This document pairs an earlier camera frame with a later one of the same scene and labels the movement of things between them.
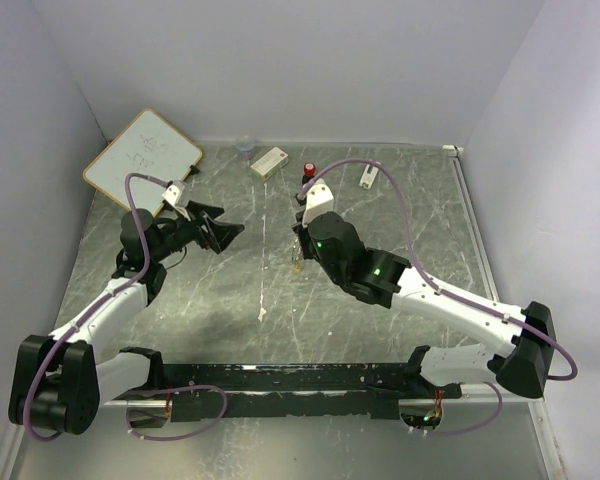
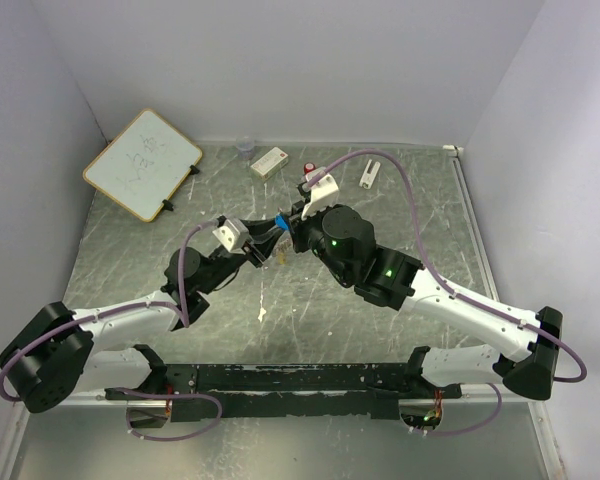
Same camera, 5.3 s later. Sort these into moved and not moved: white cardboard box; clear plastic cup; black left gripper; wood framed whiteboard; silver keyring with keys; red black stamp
Moved: black left gripper; silver keyring with keys
Not moved: white cardboard box; wood framed whiteboard; red black stamp; clear plastic cup
